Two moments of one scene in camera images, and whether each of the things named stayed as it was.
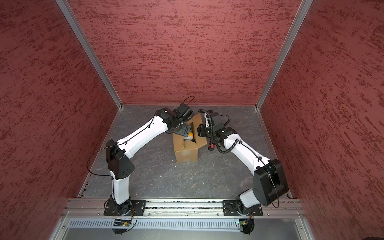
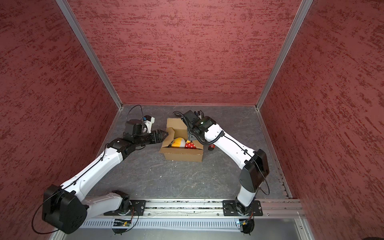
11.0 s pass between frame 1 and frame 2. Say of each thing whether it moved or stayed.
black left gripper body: moved
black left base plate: stayed
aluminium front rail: stayed
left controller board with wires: stayed
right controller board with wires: stayed
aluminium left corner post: stayed
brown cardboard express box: moved
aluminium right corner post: stayed
